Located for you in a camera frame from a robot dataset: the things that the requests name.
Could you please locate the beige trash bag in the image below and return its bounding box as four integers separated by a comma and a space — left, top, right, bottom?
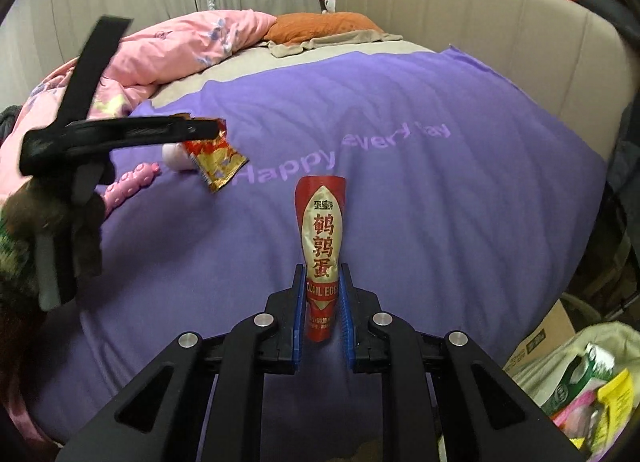
504, 321, 640, 462

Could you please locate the beige padded headboard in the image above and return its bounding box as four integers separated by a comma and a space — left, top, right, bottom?
336, 0, 639, 159

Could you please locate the left hand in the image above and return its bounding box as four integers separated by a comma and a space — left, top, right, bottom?
1, 178, 105, 312

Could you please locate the pink floral duvet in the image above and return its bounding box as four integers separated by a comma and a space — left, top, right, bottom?
1, 10, 276, 199

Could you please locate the pink plastic spoon toy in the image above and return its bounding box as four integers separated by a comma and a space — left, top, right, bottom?
102, 162, 162, 217

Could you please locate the red gold paper cup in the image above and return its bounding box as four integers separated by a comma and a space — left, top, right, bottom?
181, 118, 248, 193

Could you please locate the pink plush toy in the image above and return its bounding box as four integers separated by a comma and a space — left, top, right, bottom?
319, 0, 336, 14

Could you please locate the red quail egg pouch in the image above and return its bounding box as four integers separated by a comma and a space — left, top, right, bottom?
294, 175, 346, 343

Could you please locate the purple blanket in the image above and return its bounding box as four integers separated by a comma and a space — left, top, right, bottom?
21, 48, 606, 442

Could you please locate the orange pillow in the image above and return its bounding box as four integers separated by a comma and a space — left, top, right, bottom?
264, 12, 382, 45

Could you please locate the beige bed sheet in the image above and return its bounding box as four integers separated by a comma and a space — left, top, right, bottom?
150, 40, 432, 108

